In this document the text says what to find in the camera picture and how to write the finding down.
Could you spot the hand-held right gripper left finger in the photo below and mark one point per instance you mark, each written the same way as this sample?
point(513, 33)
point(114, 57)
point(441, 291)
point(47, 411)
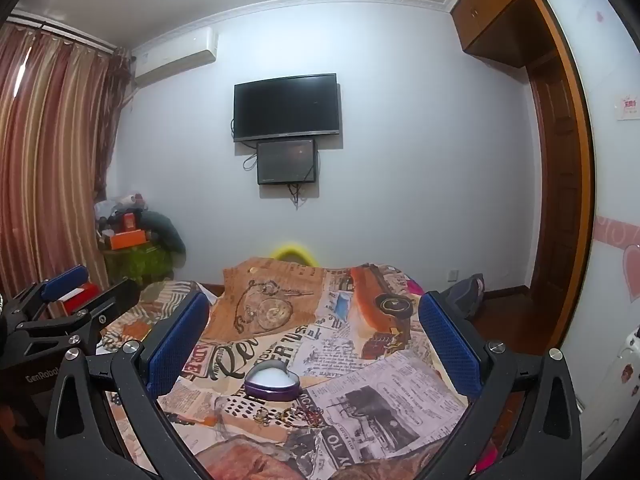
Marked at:
point(176, 345)

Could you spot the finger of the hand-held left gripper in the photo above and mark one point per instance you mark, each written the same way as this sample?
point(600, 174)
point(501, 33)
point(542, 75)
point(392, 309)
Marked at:
point(65, 280)
point(107, 307)

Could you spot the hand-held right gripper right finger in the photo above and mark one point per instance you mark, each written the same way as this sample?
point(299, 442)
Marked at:
point(450, 345)

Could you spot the purple heart-shaped box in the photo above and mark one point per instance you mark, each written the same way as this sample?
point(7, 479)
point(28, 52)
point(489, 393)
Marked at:
point(272, 382)

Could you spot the red box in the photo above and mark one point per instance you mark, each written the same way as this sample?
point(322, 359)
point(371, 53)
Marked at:
point(80, 297)

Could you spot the dark backpack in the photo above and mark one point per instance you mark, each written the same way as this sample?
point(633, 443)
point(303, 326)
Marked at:
point(467, 295)

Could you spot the flat orange box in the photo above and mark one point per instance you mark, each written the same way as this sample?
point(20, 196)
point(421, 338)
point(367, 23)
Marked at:
point(127, 240)

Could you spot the small upright orange box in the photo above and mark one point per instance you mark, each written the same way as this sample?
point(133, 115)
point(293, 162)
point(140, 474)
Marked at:
point(129, 222)

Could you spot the dark green bag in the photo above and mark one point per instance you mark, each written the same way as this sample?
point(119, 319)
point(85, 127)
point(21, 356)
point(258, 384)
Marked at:
point(162, 235)

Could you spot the striped red curtain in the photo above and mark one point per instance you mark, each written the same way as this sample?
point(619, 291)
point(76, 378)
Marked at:
point(50, 160)

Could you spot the newspaper print blanket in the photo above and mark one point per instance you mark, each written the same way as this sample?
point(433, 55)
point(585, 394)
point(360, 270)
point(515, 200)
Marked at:
point(300, 310)

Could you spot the yellow round object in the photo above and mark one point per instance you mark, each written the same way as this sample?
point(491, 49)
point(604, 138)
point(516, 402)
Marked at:
point(292, 250)

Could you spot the wooden door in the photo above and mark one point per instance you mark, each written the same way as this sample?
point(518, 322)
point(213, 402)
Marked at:
point(560, 185)

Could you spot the white air conditioner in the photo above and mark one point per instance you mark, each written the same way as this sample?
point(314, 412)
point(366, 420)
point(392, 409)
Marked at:
point(177, 57)

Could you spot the wooden overhead cabinet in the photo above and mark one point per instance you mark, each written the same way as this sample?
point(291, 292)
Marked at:
point(492, 10)

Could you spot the pink heart wall sticker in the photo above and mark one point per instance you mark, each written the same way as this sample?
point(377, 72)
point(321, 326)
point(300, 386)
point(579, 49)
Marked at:
point(632, 272)

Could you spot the small black wall monitor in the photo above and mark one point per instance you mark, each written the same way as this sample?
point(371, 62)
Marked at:
point(286, 161)

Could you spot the large black wall television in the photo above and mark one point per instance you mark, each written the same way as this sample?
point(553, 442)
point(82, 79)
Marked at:
point(287, 107)

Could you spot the red and white wall sticker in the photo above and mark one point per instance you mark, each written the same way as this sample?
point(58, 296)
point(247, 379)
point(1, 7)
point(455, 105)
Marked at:
point(629, 109)

